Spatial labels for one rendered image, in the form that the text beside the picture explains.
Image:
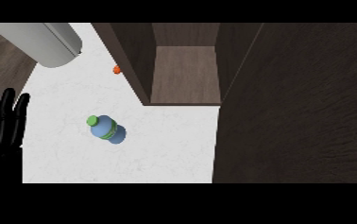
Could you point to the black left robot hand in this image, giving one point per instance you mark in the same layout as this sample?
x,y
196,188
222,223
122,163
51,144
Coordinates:
x,y
8,130

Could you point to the blue water bottle green cap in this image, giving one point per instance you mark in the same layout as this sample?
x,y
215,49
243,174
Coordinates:
x,y
107,129

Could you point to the dark wooden cabinet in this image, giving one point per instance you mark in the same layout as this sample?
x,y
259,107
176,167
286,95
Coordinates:
x,y
184,73

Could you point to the dark wooden cabinet door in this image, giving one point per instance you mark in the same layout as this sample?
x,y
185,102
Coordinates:
x,y
293,108

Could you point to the pale grey appliance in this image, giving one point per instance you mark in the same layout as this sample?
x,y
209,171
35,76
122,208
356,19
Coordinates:
x,y
45,43

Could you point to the small orange object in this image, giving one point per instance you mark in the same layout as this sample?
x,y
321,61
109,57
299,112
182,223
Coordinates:
x,y
117,69

